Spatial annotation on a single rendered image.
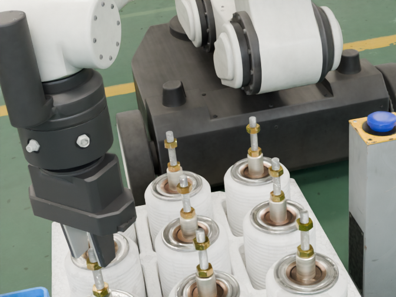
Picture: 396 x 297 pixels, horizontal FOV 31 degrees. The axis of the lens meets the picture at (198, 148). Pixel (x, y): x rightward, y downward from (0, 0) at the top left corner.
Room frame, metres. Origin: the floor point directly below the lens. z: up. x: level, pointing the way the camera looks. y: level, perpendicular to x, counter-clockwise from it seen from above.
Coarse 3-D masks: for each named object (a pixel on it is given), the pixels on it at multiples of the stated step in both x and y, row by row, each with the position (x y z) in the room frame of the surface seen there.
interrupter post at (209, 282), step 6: (198, 276) 0.62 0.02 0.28; (210, 276) 0.62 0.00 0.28; (198, 282) 0.62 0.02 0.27; (204, 282) 0.62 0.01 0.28; (210, 282) 0.62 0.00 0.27; (198, 288) 0.62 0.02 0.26; (204, 288) 0.62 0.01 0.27; (210, 288) 0.62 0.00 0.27; (216, 288) 0.63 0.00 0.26; (198, 294) 0.63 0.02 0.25; (204, 294) 0.62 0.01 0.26; (210, 294) 0.62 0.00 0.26; (216, 294) 0.62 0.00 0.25
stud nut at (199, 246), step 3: (195, 237) 0.63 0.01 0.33; (207, 237) 0.63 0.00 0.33; (195, 240) 0.63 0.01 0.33; (207, 240) 0.63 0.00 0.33; (195, 243) 0.62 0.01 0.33; (198, 243) 0.62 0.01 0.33; (201, 243) 0.62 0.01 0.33; (204, 243) 0.62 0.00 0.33; (207, 243) 0.62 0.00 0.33; (195, 246) 0.62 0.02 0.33; (198, 246) 0.62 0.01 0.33; (201, 246) 0.62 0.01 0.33; (204, 246) 0.62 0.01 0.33; (207, 246) 0.62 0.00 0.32; (198, 249) 0.62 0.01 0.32; (201, 249) 0.62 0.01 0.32; (204, 249) 0.62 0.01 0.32
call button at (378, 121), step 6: (372, 114) 0.87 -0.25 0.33; (378, 114) 0.86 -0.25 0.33; (384, 114) 0.86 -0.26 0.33; (390, 114) 0.86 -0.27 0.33; (372, 120) 0.85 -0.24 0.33; (378, 120) 0.85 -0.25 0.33; (384, 120) 0.84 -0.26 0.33; (390, 120) 0.84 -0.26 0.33; (372, 126) 0.84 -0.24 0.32; (378, 126) 0.84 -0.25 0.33; (384, 126) 0.84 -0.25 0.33; (390, 126) 0.84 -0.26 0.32
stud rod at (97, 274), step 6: (90, 252) 0.61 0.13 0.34; (90, 258) 0.61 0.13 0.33; (96, 258) 0.61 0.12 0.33; (96, 270) 0.61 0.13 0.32; (96, 276) 0.61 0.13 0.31; (102, 276) 0.61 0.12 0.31; (96, 282) 0.61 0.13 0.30; (102, 282) 0.61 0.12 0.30; (96, 288) 0.61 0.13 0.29; (102, 288) 0.61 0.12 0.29
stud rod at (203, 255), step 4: (200, 228) 0.63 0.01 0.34; (196, 232) 0.63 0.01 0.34; (200, 232) 0.63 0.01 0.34; (196, 236) 0.63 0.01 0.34; (200, 236) 0.63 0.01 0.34; (204, 236) 0.63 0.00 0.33; (200, 240) 0.62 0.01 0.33; (204, 240) 0.63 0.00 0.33; (200, 252) 0.62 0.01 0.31; (204, 252) 0.63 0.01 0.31; (200, 256) 0.63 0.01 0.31; (204, 256) 0.63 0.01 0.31; (200, 260) 0.63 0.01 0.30; (204, 260) 0.62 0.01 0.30; (200, 264) 0.63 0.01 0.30; (204, 264) 0.62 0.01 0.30; (208, 264) 0.63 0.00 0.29; (200, 268) 0.63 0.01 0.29; (204, 268) 0.62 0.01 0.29
